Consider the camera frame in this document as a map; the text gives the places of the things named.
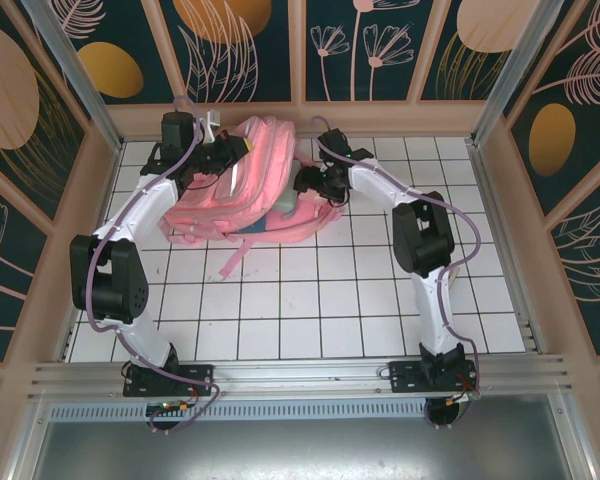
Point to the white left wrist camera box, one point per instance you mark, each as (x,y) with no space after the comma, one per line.
(213,126)

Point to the small control circuit board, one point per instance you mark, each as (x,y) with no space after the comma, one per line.
(170,407)
(462,398)

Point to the pink backpack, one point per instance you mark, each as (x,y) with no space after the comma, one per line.
(270,150)

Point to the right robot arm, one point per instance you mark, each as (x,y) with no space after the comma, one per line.
(380,180)

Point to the aluminium mounting rail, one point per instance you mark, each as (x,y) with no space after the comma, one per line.
(300,372)

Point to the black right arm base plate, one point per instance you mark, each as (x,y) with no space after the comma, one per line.
(405,377)

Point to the grey metal sheet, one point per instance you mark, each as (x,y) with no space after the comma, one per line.
(300,450)

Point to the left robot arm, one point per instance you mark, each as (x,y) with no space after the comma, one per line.
(135,210)

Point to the green pencil case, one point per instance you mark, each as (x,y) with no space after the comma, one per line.
(286,202)

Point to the aluminium corner post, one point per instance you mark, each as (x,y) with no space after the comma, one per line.
(520,55)
(65,50)

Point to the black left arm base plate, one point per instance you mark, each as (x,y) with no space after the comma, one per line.
(195,380)

